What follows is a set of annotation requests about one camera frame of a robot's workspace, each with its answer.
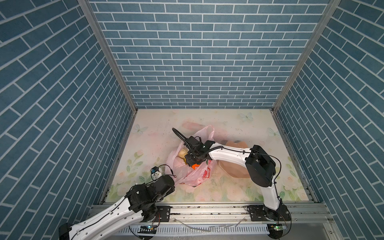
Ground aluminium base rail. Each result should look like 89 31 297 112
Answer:
80 202 334 240

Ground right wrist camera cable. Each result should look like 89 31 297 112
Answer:
171 127 193 145

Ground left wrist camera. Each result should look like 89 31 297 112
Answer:
150 166 163 180

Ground pink plastic bag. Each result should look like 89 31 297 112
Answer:
166 129 217 187

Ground peach scalloped bowl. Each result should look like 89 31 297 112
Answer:
218 141 250 179

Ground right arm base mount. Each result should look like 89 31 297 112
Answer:
246 205 272 222

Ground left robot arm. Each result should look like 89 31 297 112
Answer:
58 175 175 240

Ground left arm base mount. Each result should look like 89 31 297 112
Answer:
151 206 171 223

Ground cream fake fruit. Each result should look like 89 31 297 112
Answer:
178 149 188 159

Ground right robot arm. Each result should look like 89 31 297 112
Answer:
182 137 292 221

